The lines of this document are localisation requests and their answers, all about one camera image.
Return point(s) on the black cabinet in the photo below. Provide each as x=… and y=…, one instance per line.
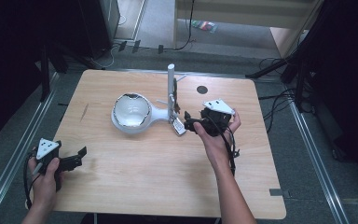
x=99, y=25

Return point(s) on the white stand with post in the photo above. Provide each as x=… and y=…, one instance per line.
x=161, y=114

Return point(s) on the black tape piece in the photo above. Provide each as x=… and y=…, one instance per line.
x=62, y=104

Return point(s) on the black round table cap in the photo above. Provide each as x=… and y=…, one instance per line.
x=202, y=90

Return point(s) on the black stand leg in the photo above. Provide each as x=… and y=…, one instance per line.
x=270, y=67

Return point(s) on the wooden shelf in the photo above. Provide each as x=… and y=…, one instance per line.
x=245, y=14

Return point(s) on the black curtain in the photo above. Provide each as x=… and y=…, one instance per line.
x=348, y=77
x=9, y=62

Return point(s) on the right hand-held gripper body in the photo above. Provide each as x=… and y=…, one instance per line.
x=214, y=119

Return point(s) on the person's right hand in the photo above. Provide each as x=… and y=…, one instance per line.
x=214, y=146

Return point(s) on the aluminium floor rail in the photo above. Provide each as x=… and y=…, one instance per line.
x=317, y=155
x=18, y=146

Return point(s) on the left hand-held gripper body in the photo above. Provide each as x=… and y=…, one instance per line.
x=47, y=148

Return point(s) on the silver key tag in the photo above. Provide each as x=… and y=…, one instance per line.
x=179, y=127

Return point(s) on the colourful packet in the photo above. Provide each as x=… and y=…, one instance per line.
x=204, y=26

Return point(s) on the white bowl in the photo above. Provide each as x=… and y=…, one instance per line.
x=132, y=110

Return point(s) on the black upright stand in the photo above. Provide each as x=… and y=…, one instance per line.
x=45, y=74

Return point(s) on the person's left hand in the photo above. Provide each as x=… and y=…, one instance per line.
x=45, y=186

